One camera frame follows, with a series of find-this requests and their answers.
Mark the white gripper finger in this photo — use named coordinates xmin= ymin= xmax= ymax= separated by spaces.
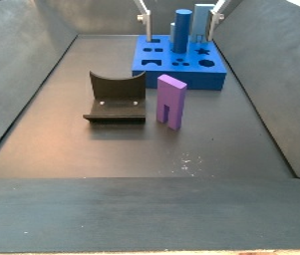
xmin=207 ymin=0 xmax=232 ymax=41
xmin=134 ymin=0 xmax=152 ymax=41

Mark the purple double-square block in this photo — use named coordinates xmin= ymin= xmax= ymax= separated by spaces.
xmin=156 ymin=75 xmax=187 ymax=129

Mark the light blue double-leg block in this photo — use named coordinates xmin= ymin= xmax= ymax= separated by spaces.
xmin=191 ymin=4 xmax=215 ymax=43

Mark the blue shape-sorter board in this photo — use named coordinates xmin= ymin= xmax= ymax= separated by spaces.
xmin=132 ymin=35 xmax=227 ymax=91

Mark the light blue short cylinder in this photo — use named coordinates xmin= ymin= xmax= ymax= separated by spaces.
xmin=169 ymin=22 xmax=174 ymax=43

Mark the dark blue cylinder peg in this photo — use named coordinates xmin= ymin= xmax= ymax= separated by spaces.
xmin=172 ymin=9 xmax=192 ymax=54

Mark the black curved stand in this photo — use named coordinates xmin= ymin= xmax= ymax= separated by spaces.
xmin=84 ymin=73 xmax=146 ymax=123

